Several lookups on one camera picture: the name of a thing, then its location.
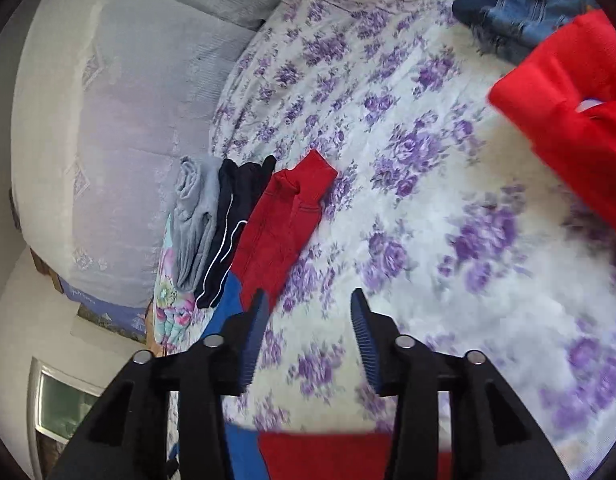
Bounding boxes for purple floral bedsheet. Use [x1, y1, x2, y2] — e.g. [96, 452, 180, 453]
[165, 0, 616, 480]

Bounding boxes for colourful floral cloth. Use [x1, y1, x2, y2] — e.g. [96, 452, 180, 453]
[150, 210, 199, 357]

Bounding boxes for red and blue pants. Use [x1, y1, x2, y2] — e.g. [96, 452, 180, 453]
[168, 149, 453, 480]

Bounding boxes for blue denim jeans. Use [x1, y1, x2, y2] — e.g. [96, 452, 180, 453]
[452, 0, 603, 66]

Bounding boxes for blue printed box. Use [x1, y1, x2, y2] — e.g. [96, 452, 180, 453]
[60, 275, 149, 343]

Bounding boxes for black folded pants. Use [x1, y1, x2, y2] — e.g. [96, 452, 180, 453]
[195, 155, 277, 310]

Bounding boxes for white framed glass door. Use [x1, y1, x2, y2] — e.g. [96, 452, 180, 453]
[28, 357, 104, 480]

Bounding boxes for grey folded pants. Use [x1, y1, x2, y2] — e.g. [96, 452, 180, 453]
[173, 156, 223, 292]

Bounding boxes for plain red garment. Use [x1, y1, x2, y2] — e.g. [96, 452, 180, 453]
[489, 9, 616, 239]

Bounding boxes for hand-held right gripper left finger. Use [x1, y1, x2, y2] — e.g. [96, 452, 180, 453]
[48, 288, 271, 480]

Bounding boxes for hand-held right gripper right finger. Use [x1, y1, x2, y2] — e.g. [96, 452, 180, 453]
[350, 288, 572, 480]

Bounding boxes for wooden bed frame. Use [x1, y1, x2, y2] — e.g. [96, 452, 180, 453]
[8, 187, 63, 291]

